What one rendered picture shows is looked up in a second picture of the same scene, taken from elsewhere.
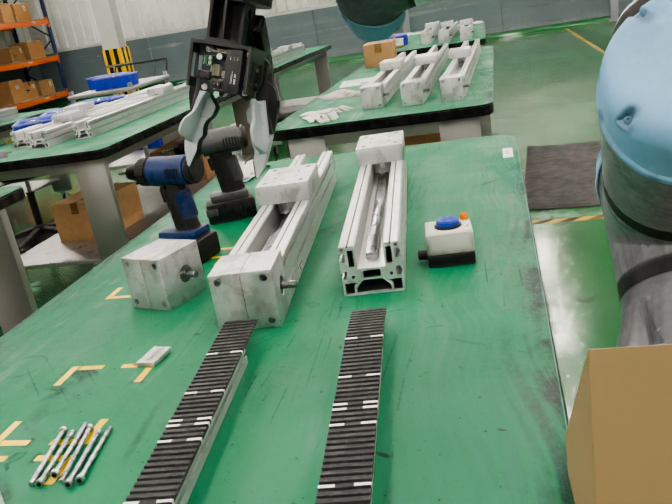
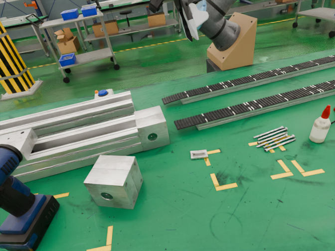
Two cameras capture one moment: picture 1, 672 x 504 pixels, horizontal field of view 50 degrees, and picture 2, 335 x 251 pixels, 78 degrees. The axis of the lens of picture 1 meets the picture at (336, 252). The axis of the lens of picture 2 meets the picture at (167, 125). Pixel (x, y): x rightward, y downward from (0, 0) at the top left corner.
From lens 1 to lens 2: 1.35 m
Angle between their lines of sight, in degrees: 91
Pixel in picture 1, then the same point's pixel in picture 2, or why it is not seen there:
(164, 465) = (268, 101)
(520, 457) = (221, 74)
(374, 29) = not seen: outside the picture
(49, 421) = (262, 163)
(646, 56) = not seen: outside the picture
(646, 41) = not seen: outside the picture
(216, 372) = (218, 113)
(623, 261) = (220, 24)
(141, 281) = (132, 184)
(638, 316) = (229, 29)
